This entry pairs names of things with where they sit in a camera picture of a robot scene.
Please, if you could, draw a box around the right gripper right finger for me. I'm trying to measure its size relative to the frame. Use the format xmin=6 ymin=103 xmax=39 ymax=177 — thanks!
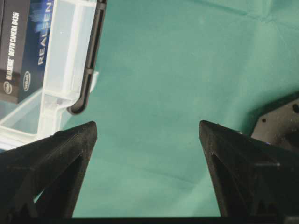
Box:
xmin=199 ymin=120 xmax=299 ymax=224

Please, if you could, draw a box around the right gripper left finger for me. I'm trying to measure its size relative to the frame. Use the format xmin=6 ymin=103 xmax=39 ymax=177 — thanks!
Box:
xmin=0 ymin=121 xmax=97 ymax=224

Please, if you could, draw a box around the black box middle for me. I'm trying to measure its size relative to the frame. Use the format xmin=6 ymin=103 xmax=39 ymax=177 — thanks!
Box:
xmin=0 ymin=0 xmax=55 ymax=104

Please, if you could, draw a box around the clear plastic storage case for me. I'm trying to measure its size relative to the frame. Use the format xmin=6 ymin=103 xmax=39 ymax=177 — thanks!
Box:
xmin=0 ymin=0 xmax=98 ymax=151

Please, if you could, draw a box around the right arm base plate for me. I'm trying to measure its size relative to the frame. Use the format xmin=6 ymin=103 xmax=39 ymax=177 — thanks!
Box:
xmin=251 ymin=98 xmax=299 ymax=153

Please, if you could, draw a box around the black case handle right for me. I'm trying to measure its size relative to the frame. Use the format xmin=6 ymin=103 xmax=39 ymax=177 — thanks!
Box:
xmin=67 ymin=0 xmax=108 ymax=115

